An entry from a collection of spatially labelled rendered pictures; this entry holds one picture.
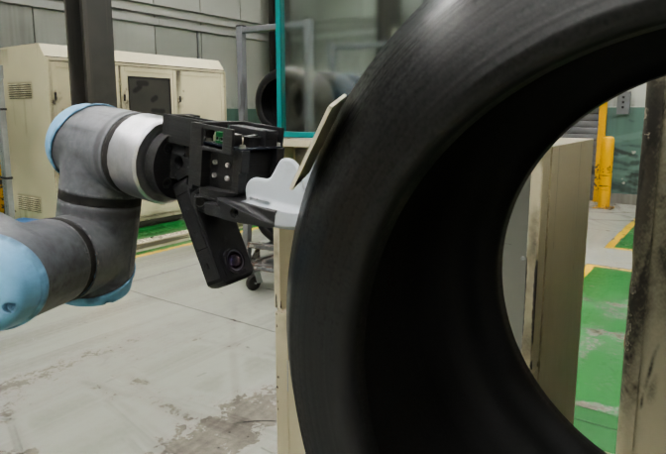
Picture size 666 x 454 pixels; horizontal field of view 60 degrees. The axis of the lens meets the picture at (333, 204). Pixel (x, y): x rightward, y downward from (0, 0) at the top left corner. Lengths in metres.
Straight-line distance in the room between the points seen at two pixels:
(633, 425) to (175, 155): 0.56
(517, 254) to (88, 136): 0.70
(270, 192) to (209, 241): 0.10
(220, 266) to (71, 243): 0.15
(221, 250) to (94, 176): 0.17
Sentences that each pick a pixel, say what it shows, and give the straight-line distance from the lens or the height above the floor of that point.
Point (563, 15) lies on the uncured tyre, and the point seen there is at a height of 1.36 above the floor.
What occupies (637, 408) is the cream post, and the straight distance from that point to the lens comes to 0.73.
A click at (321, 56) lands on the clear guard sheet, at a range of 1.16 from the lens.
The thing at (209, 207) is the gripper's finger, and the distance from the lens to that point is 0.52.
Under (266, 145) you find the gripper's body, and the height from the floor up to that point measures 1.29.
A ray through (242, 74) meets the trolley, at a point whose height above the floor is 1.58.
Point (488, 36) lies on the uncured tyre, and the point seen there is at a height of 1.36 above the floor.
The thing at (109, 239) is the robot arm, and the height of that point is 1.18.
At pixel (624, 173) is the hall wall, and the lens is 9.41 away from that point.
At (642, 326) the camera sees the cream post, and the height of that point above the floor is 1.10.
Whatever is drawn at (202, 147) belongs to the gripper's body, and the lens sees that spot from 0.53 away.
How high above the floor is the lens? 1.32
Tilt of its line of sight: 9 degrees down
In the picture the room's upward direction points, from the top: straight up
